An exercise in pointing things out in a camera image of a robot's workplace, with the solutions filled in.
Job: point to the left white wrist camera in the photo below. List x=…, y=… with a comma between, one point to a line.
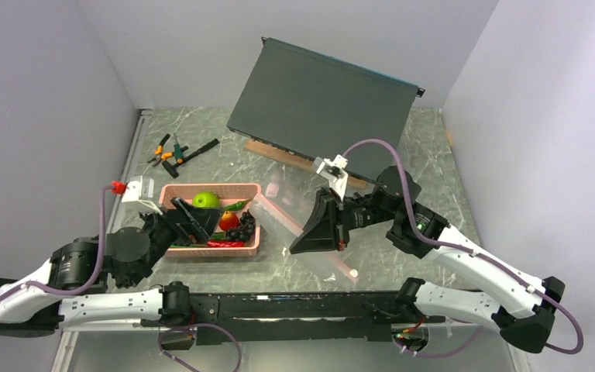
x=136, y=194

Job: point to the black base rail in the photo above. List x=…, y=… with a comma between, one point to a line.
x=371, y=315

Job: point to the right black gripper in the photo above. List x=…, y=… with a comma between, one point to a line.
x=320, y=232

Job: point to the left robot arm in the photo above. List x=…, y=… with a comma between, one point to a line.
x=82, y=281

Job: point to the orange handled pliers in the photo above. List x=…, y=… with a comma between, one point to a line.
x=160, y=154

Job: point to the red chili pepper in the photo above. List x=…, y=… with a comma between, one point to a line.
x=225, y=244

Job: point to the black T-handle tool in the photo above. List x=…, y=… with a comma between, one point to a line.
x=172, y=168

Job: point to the green lime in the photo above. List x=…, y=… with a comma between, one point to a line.
x=206, y=199

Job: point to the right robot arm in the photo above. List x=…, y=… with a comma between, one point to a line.
x=516, y=305

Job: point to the aluminium frame rail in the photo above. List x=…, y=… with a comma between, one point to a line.
x=68, y=340

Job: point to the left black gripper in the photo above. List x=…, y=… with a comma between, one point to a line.
x=200, y=222

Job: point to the dark grey rack box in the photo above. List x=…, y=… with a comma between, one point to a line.
x=314, y=105

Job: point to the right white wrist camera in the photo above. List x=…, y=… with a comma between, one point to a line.
x=334, y=171

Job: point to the green cucumber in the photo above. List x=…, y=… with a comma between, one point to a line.
x=214, y=237

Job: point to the green handled screwdriver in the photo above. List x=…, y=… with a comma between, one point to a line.
x=178, y=153

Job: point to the clear zip top bag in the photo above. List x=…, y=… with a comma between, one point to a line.
x=282, y=208

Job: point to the wooden board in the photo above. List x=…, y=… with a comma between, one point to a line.
x=294, y=160

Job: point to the long green chili pepper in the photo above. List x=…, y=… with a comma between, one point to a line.
x=237, y=206

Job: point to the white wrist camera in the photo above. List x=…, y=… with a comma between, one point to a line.
x=334, y=171
x=136, y=194

